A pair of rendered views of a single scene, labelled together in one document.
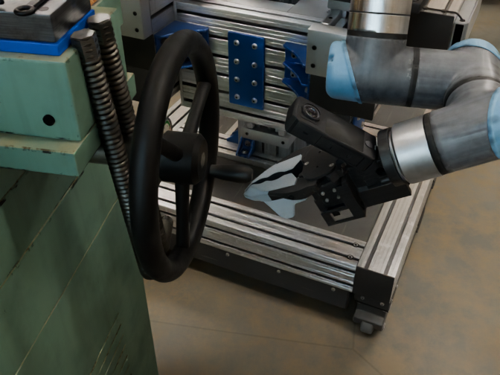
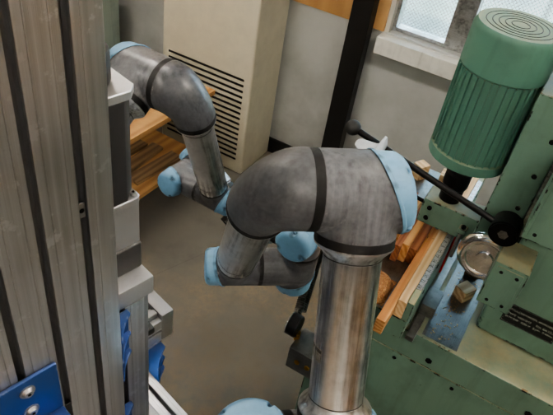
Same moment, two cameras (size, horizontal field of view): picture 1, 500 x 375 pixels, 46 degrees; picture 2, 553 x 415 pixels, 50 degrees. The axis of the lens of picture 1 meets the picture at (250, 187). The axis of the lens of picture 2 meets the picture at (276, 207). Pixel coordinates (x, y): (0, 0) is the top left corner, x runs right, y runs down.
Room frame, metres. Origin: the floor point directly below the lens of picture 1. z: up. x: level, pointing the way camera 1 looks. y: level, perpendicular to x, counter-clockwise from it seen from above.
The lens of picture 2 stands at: (1.83, 0.30, 1.86)
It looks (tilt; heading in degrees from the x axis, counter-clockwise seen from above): 39 degrees down; 194
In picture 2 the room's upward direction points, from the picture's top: 10 degrees clockwise
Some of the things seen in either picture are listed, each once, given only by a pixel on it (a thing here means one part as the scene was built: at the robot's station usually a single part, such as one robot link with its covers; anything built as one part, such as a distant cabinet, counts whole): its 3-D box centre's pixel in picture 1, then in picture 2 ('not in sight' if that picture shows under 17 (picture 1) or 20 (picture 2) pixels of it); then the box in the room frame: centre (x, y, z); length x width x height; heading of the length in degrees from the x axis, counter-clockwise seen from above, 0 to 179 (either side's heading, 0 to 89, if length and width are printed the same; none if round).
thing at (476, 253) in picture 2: not in sight; (485, 256); (0.77, 0.52, 1.02); 0.12 x 0.03 x 0.12; 79
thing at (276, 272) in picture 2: not in sight; (288, 267); (1.01, 0.14, 1.03); 0.11 x 0.08 x 0.11; 118
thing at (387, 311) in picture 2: not in sight; (421, 254); (0.72, 0.40, 0.92); 0.54 x 0.02 x 0.04; 169
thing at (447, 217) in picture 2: not in sight; (450, 216); (0.63, 0.43, 0.99); 0.14 x 0.07 x 0.09; 79
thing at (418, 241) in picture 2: not in sight; (427, 229); (0.62, 0.39, 0.92); 0.25 x 0.02 x 0.05; 169
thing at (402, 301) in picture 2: not in sight; (443, 235); (0.62, 0.43, 0.92); 0.60 x 0.02 x 0.05; 169
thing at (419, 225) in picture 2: not in sight; (414, 235); (0.66, 0.37, 0.93); 0.16 x 0.02 x 0.06; 169
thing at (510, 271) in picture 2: not in sight; (506, 277); (0.81, 0.57, 1.02); 0.09 x 0.07 x 0.12; 169
